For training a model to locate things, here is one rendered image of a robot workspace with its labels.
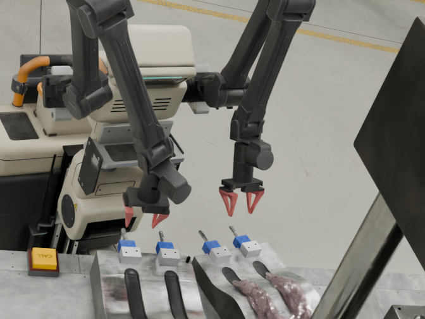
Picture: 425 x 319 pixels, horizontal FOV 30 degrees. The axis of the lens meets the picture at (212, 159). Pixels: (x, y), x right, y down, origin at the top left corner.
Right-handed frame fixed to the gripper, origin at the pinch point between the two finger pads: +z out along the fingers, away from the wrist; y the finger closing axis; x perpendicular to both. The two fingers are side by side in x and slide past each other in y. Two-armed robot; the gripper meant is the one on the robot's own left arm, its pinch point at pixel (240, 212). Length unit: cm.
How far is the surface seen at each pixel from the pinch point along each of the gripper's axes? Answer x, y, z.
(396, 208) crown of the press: -108, -57, -39
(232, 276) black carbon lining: -2.7, -3.3, 17.6
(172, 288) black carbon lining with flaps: -6.4, -24.9, 15.9
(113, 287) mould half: -3.3, -40.6, 13.9
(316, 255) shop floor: 96, 118, 64
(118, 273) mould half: 0.1, -37.5, 11.7
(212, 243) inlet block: 6.5, -4.2, 10.9
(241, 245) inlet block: 4.0, 4.1, 11.7
